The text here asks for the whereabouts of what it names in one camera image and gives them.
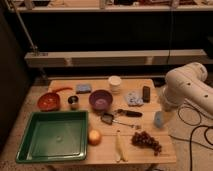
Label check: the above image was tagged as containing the green plastic tray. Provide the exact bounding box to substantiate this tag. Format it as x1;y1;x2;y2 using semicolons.
16;111;88;163

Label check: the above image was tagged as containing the white shelf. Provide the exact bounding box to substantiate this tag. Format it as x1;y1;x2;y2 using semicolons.
6;0;213;14
25;49;212;68

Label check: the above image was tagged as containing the red bowl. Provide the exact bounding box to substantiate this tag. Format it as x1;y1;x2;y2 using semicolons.
37;92;60;111

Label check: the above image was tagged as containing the white lower shelf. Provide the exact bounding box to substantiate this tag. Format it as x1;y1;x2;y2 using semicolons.
25;49;212;68

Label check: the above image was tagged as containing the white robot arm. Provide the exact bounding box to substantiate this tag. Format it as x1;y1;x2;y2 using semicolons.
159;62;213;115

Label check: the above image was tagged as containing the yellow banana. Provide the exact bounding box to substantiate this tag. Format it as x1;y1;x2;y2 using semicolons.
115;130;128;163

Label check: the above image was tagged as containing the dark rectangular block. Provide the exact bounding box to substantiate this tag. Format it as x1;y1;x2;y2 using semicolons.
142;86;150;103

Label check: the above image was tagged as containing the white cylindrical container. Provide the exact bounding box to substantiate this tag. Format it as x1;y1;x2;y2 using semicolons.
108;76;122;93

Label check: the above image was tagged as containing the black cable on floor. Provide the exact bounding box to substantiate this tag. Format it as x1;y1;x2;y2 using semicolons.
168;103;213;171

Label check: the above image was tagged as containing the bunch of purple grapes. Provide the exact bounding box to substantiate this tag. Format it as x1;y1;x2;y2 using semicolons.
131;131;162;156

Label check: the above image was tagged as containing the purple bowl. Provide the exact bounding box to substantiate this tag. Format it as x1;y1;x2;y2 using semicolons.
89;90;113;111

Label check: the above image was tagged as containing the orange round fruit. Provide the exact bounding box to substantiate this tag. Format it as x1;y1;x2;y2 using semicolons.
88;130;102;145

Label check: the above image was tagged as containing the white upper shelf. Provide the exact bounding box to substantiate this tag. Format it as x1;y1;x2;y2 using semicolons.
6;0;213;14

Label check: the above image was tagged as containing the metal diagonal pole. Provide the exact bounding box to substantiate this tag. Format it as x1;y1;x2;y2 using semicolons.
8;0;47;56

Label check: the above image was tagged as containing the blue sponge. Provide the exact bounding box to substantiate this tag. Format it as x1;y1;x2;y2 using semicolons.
76;84;92;94

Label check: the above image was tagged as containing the orange carrot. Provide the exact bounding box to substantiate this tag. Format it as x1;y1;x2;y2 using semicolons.
52;87;73;93

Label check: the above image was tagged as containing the metal spatula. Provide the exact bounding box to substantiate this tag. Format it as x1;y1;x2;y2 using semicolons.
100;113;141;129

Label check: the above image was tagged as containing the blue white cloth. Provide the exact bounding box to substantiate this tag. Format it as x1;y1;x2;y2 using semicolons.
125;91;144;106

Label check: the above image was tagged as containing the light blue cup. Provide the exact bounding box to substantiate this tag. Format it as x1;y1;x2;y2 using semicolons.
154;111;164;128

